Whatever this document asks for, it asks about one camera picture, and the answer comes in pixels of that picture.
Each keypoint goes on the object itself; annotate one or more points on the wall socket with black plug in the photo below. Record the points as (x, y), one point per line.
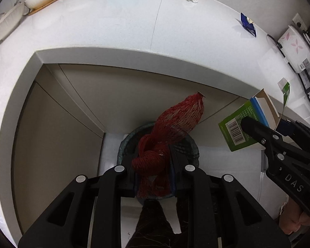
(298, 18)

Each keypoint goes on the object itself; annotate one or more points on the person's right hand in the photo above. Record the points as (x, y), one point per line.
(292, 219)

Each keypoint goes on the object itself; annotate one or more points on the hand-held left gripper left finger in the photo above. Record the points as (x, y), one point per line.
(130, 183)

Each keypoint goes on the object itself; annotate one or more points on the white dish at left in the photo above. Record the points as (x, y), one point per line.
(5, 23)

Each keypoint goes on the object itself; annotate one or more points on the dark blue snack packet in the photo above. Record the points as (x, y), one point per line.
(248, 22)

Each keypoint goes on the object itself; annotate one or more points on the black mesh trash bin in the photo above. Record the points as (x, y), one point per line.
(125, 147)

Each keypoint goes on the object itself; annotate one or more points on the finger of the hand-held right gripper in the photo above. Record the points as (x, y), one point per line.
(285, 128)
(258, 129)

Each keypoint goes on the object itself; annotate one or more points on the red mesh bag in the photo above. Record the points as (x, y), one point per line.
(180, 118)

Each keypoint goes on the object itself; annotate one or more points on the green cardboard box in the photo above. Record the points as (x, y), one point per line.
(237, 116)

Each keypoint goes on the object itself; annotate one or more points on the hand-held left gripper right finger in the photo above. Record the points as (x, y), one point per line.
(178, 160)

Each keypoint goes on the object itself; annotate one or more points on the white floral rice cooker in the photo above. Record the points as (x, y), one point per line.
(294, 46)

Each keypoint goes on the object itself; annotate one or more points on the beige cabinet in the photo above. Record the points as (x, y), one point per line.
(67, 108)

